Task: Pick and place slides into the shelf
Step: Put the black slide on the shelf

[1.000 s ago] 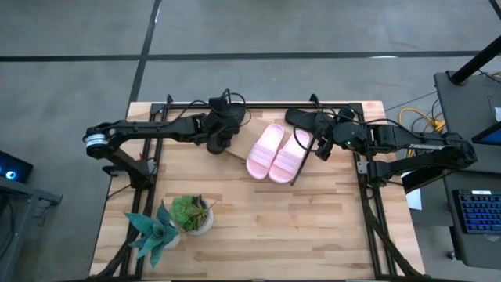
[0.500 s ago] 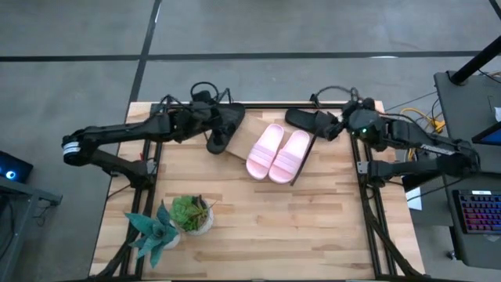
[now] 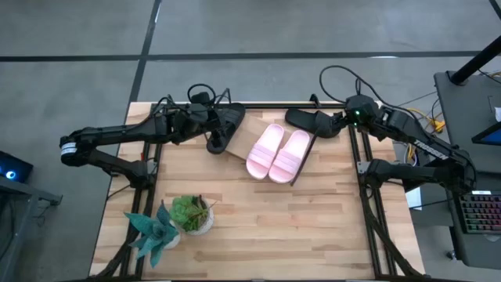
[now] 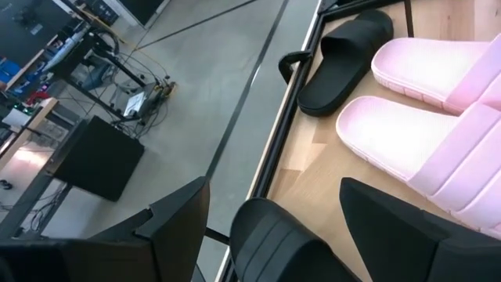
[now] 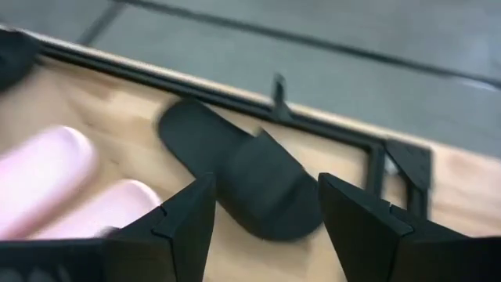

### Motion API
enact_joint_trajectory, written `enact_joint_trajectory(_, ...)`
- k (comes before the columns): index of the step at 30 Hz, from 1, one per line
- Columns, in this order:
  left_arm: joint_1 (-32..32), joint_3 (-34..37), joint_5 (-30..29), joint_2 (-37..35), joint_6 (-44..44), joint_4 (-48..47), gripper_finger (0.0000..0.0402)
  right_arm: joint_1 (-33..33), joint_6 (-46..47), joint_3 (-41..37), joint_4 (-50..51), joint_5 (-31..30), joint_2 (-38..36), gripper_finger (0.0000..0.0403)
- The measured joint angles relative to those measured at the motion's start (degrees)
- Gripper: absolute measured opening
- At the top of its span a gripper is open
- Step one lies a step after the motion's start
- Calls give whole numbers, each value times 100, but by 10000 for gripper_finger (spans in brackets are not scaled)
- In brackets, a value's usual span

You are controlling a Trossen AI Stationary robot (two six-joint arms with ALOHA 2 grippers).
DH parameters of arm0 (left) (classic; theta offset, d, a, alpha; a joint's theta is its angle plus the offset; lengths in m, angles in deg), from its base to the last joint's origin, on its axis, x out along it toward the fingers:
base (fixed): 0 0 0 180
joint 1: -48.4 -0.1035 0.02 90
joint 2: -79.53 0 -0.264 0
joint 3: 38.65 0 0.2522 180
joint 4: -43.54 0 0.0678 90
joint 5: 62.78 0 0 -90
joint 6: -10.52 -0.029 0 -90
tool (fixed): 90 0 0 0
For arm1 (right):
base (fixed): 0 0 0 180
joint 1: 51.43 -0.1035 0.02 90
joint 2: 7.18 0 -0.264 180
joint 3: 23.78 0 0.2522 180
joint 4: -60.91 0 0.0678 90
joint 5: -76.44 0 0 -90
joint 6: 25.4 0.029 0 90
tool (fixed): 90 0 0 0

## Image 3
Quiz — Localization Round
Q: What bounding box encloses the green succulent in white pot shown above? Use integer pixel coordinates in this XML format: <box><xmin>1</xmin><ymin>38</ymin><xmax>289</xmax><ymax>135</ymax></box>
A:
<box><xmin>168</xmin><ymin>193</ymin><xmax>215</xmax><ymax>237</ymax></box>

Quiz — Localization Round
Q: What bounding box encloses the grey desk top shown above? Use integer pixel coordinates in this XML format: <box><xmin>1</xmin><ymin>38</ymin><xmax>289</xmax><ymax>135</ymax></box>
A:
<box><xmin>433</xmin><ymin>70</ymin><xmax>501</xmax><ymax>175</ymax></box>

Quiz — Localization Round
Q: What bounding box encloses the blue lit laptop screen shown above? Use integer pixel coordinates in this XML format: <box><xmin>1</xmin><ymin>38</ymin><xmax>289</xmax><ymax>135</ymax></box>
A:
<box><xmin>470</xmin><ymin>121</ymin><xmax>501</xmax><ymax>147</ymax></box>

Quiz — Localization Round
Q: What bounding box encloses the black aluminium table frame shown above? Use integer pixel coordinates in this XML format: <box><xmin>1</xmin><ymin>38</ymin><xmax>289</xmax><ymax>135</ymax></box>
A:
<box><xmin>88</xmin><ymin>92</ymin><xmax>428</xmax><ymax>282</ymax></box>

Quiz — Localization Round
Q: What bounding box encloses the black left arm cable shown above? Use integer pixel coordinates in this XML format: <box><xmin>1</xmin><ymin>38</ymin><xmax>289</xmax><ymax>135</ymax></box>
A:
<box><xmin>186</xmin><ymin>82</ymin><xmax>218</xmax><ymax>107</ymax></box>

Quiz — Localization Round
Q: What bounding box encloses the grey metal side stand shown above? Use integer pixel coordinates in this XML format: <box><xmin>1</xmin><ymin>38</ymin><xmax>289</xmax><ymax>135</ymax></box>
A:
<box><xmin>0</xmin><ymin>175</ymin><xmax>64</xmax><ymax>282</ymax></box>

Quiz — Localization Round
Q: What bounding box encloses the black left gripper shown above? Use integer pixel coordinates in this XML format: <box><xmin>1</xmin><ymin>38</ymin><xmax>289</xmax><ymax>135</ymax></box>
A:
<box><xmin>169</xmin><ymin>103</ymin><xmax>238</xmax><ymax>143</ymax></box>

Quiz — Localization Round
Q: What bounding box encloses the black desk pole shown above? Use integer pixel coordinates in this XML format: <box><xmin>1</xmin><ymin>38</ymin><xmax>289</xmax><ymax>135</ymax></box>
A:
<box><xmin>449</xmin><ymin>34</ymin><xmax>501</xmax><ymax>85</ymax></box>

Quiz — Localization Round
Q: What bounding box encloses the grey keyboard tray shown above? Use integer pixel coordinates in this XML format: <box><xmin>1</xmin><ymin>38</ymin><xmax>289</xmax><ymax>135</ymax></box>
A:
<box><xmin>441</xmin><ymin>168</ymin><xmax>501</xmax><ymax>272</ymax></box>

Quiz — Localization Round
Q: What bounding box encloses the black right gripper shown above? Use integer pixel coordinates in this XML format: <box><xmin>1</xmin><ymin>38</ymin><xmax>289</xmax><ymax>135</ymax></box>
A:
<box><xmin>326</xmin><ymin>94</ymin><xmax>379</xmax><ymax>132</ymax></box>

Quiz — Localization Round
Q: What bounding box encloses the wooden shelf with black frame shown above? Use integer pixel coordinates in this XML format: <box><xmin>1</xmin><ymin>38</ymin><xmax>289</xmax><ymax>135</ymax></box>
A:
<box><xmin>203</xmin><ymin>87</ymin><xmax>319</xmax><ymax>187</ymax></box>

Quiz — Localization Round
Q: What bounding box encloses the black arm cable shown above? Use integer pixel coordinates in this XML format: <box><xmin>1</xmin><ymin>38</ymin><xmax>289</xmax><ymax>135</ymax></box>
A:
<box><xmin>186</xmin><ymin>82</ymin><xmax>218</xmax><ymax>107</ymax></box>
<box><xmin>318</xmin><ymin>63</ymin><xmax>393</xmax><ymax>114</ymax></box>

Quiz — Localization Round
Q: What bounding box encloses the black rubber slide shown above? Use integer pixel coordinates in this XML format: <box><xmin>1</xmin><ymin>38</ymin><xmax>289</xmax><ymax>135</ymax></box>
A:
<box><xmin>205</xmin><ymin>102</ymin><xmax>247</xmax><ymax>155</ymax></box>
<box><xmin>284</xmin><ymin>107</ymin><xmax>342</xmax><ymax>139</ymax></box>

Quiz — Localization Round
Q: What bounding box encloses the white paper sheet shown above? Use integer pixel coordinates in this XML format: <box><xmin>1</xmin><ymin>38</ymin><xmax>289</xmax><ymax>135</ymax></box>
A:
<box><xmin>405</xmin><ymin>187</ymin><xmax>424</xmax><ymax>212</ymax></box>

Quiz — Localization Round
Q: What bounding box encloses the backlit rainbow keyboard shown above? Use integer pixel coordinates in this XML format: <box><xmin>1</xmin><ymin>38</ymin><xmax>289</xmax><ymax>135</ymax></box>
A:
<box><xmin>456</xmin><ymin>190</ymin><xmax>501</xmax><ymax>236</ymax></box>

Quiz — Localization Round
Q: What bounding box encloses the pink rubber slide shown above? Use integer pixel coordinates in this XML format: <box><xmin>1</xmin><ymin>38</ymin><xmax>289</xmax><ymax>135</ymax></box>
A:
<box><xmin>268</xmin><ymin>129</ymin><xmax>312</xmax><ymax>185</ymax></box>
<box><xmin>245</xmin><ymin>123</ymin><xmax>286</xmax><ymax>181</ymax></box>

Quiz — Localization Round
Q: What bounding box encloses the black computer with blue light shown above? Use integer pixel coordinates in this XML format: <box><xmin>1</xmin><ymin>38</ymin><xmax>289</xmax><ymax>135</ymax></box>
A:
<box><xmin>0</xmin><ymin>150</ymin><xmax>34</xmax><ymax>184</ymax></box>

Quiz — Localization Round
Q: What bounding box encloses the teal spiky plant in pot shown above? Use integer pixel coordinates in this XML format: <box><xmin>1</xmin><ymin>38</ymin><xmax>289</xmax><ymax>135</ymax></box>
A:
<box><xmin>124</xmin><ymin>200</ymin><xmax>182</xmax><ymax>269</ymax></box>

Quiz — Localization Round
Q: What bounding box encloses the yellow cable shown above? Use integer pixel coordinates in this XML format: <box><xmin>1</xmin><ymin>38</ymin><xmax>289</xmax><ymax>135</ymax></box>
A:
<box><xmin>405</xmin><ymin>107</ymin><xmax>446</xmax><ymax>162</ymax></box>

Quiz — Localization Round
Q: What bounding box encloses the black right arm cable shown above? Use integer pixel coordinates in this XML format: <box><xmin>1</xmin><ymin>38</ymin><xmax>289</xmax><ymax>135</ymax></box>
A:
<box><xmin>318</xmin><ymin>63</ymin><xmax>393</xmax><ymax>114</ymax></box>

